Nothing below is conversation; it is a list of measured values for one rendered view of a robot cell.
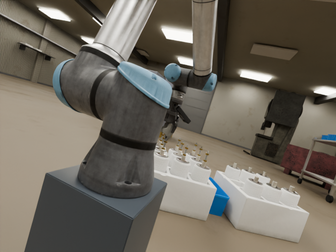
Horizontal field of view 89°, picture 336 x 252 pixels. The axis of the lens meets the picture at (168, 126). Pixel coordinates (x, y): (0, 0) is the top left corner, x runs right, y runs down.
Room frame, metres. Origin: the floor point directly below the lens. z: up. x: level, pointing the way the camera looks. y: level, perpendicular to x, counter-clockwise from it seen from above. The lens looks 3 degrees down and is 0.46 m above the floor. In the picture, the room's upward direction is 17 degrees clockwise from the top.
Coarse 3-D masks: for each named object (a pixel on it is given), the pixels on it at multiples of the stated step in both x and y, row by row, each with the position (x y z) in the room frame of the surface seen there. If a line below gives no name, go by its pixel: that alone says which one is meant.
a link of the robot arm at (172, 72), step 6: (168, 66) 0.74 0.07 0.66; (174, 66) 0.73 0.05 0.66; (168, 72) 0.73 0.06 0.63; (174, 72) 0.72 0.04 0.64; (180, 72) 0.73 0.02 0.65; (186, 72) 0.73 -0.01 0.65; (168, 78) 0.73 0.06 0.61; (174, 78) 0.73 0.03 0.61; (180, 78) 0.74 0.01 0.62; (186, 78) 0.73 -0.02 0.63; (174, 84) 0.80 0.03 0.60; (180, 84) 0.76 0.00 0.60; (186, 84) 0.74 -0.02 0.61
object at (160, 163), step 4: (156, 156) 0.84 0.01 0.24; (160, 156) 0.84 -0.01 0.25; (156, 160) 0.84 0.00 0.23; (160, 160) 0.84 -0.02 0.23; (164, 160) 0.84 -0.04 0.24; (168, 160) 0.87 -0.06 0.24; (156, 164) 0.84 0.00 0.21; (160, 164) 0.84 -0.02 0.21; (164, 164) 0.85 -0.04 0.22; (156, 168) 0.84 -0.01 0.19; (160, 168) 0.84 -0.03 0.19; (164, 168) 0.85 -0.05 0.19; (164, 172) 0.87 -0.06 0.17
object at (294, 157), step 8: (288, 144) 3.86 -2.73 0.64; (288, 152) 3.83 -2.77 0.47; (296, 152) 3.74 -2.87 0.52; (304, 152) 3.66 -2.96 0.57; (312, 152) 3.58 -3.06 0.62; (320, 152) 3.50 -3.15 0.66; (288, 160) 3.80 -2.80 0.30; (296, 160) 3.71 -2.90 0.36; (304, 160) 3.62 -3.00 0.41; (312, 160) 3.55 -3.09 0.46; (320, 160) 3.47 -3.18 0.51; (328, 160) 3.40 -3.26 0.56; (288, 168) 3.77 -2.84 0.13; (296, 168) 3.68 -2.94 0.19; (312, 168) 3.52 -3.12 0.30; (320, 168) 3.44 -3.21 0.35; (328, 168) 3.37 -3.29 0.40; (312, 176) 3.49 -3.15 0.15; (328, 176) 3.35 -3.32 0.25; (328, 184) 3.33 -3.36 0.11
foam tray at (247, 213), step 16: (224, 176) 1.13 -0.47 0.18; (240, 192) 0.92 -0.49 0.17; (224, 208) 1.00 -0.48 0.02; (240, 208) 0.88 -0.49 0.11; (256, 208) 0.87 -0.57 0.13; (272, 208) 0.88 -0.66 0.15; (288, 208) 0.90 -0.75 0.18; (240, 224) 0.86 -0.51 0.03; (256, 224) 0.87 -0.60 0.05; (272, 224) 0.89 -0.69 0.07; (288, 224) 0.90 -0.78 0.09; (304, 224) 0.91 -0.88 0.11; (288, 240) 0.91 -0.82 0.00
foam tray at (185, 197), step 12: (168, 168) 0.92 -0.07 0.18; (168, 180) 0.82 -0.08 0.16; (180, 180) 0.82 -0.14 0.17; (192, 180) 0.85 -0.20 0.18; (168, 192) 0.82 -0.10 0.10; (180, 192) 0.82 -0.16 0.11; (192, 192) 0.83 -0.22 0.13; (204, 192) 0.84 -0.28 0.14; (168, 204) 0.82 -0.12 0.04; (180, 204) 0.83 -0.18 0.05; (192, 204) 0.83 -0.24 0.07; (204, 204) 0.84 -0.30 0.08; (192, 216) 0.84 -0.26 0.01; (204, 216) 0.84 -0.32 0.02
